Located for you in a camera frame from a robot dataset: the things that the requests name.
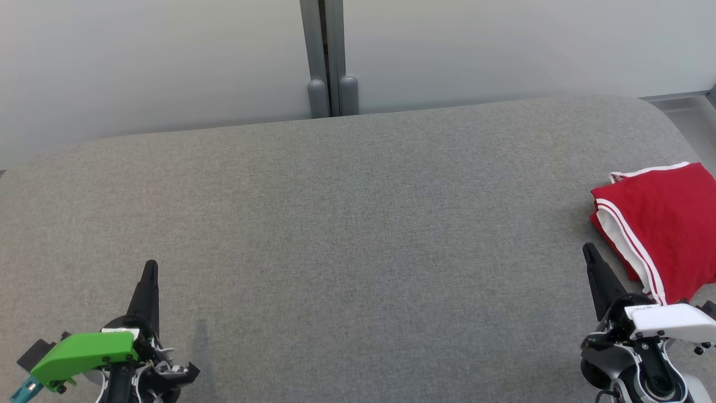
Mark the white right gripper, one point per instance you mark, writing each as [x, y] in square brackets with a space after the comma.
[671, 322]

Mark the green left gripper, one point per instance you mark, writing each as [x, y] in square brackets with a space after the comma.
[84, 352]

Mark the red and white basketball jersey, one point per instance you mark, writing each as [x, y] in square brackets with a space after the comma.
[671, 224]

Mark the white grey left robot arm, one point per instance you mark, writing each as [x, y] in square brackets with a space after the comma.
[120, 386]

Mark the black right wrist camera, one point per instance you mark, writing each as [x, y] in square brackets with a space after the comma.
[709, 309]

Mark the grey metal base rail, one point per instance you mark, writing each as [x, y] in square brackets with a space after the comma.
[677, 98]

